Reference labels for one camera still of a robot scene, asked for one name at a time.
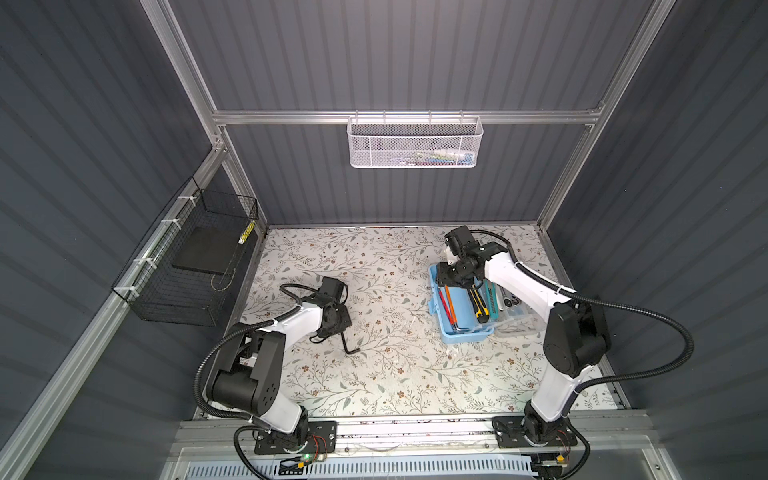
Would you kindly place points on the red pen screwdriver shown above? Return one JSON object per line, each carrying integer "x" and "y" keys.
{"x": 445, "y": 306}

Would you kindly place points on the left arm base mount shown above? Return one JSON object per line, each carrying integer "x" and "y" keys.
{"x": 311, "y": 437}

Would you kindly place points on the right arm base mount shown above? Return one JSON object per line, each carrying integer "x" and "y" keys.
{"x": 529, "y": 431}

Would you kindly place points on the white wire mesh basket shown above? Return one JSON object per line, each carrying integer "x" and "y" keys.
{"x": 418, "y": 142}

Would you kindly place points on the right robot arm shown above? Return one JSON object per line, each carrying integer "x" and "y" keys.
{"x": 576, "y": 336}

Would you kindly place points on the teal utility knife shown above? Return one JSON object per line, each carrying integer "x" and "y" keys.
{"x": 492, "y": 299}

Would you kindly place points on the blue plastic tool box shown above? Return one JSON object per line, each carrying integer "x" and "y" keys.
{"x": 472, "y": 315}

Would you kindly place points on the yellow black utility knife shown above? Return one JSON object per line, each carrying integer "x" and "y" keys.
{"x": 479, "y": 306}

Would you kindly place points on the black wire basket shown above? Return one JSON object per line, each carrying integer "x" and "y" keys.
{"x": 190, "y": 263}

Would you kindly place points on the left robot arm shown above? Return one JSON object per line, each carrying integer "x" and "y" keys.
{"x": 240, "y": 377}

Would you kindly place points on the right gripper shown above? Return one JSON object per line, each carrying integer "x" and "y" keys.
{"x": 443, "y": 279}

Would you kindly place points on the yellow item in basket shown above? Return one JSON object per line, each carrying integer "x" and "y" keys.
{"x": 246, "y": 233}

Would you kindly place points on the white vented panel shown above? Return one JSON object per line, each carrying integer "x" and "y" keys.
{"x": 405, "y": 467}

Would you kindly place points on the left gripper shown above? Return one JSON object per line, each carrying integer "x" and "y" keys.
{"x": 346, "y": 321}

